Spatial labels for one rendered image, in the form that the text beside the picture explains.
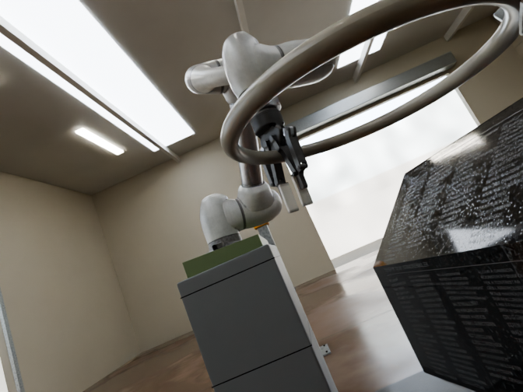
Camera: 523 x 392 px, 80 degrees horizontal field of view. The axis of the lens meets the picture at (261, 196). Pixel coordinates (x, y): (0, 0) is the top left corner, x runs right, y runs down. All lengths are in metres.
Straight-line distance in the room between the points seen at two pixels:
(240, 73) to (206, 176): 7.07
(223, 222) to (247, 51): 0.82
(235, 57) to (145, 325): 7.75
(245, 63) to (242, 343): 0.97
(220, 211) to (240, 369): 0.63
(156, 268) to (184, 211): 1.48
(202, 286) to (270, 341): 0.33
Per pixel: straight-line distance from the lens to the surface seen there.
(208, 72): 1.12
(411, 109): 0.78
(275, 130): 0.72
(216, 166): 7.78
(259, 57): 0.78
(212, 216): 1.41
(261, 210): 1.45
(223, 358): 1.32
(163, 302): 7.99
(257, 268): 1.24
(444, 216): 0.79
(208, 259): 1.29
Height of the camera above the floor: 0.73
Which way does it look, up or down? 11 degrees up
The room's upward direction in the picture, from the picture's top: 23 degrees counter-clockwise
